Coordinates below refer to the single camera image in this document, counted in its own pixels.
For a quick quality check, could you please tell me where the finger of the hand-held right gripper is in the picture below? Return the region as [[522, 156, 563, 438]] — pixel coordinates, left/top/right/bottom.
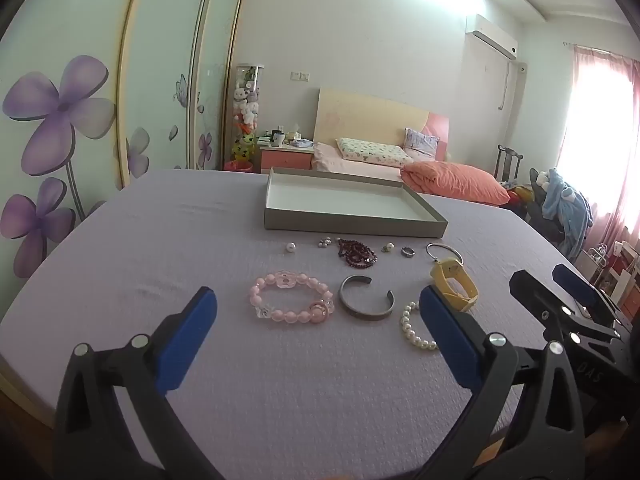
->
[[509, 269, 623, 348], [552, 263, 636, 333]]

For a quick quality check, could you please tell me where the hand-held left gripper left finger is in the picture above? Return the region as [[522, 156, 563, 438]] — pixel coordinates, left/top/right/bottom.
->
[[52, 286, 236, 480]]

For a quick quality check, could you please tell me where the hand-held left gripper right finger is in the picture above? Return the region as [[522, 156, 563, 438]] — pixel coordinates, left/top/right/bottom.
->
[[419, 285, 586, 480]]

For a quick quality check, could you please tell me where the white pearl bracelet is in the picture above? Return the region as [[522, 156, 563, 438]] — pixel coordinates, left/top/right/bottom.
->
[[400, 301, 440, 352]]

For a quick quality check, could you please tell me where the yellow watch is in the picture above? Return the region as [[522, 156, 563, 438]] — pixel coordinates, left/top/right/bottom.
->
[[430, 257, 479, 312]]

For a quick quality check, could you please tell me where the silver cuff bracelet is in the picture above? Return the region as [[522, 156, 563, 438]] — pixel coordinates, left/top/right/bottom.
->
[[339, 275, 395, 320]]

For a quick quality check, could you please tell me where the thin silver bangle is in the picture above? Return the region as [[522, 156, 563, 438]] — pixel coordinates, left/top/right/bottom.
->
[[426, 242, 464, 266]]

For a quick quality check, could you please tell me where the pink bead bracelet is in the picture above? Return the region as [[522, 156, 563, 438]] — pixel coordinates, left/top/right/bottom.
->
[[248, 270, 334, 325]]

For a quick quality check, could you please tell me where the grey cardboard tray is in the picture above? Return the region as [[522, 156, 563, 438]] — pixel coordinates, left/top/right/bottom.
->
[[264, 166, 448, 239]]

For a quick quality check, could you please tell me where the white storage rack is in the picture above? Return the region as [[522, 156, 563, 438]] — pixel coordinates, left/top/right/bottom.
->
[[580, 240, 640, 306]]

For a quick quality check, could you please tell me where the black office chair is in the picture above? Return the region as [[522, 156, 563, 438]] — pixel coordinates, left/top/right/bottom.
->
[[529, 167, 568, 247]]

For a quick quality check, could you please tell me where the pink curtain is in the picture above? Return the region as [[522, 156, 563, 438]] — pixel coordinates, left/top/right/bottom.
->
[[552, 45, 640, 261]]

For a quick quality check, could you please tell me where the purple tablecloth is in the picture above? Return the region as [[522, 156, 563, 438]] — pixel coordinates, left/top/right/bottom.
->
[[0, 167, 626, 480]]

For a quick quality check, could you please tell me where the dark wooden chair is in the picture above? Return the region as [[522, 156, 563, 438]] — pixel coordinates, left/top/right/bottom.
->
[[495, 145, 523, 183]]

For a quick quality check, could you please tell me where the orange duvet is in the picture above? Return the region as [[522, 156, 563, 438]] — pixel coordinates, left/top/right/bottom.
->
[[401, 161, 511, 206]]

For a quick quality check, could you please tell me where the small lilac pillow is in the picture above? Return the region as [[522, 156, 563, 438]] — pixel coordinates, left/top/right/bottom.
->
[[403, 128, 441, 157]]

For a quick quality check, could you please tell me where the yellow plush toy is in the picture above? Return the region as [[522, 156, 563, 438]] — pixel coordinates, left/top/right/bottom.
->
[[231, 130, 257, 162]]

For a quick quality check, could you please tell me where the floral pillow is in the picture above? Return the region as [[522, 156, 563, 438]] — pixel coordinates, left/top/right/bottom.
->
[[336, 137, 415, 168]]

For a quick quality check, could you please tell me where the pink nightstand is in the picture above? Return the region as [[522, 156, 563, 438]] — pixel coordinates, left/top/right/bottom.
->
[[259, 145, 316, 175]]

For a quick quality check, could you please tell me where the pink bed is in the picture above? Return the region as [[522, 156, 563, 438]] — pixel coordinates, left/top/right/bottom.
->
[[311, 87, 526, 206]]

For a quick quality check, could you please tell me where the clear tube of plush toys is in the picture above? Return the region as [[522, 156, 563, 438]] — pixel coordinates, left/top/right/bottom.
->
[[231, 63, 265, 163]]

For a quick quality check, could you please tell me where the white air conditioner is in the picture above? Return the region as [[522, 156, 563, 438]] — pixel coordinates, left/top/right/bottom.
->
[[465, 13, 520, 60]]

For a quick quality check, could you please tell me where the flower print wardrobe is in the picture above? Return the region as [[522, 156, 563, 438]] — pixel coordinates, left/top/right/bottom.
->
[[0, 0, 251, 411]]

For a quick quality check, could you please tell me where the dark red bead necklace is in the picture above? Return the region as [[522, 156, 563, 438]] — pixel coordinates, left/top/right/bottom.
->
[[336, 238, 378, 267]]

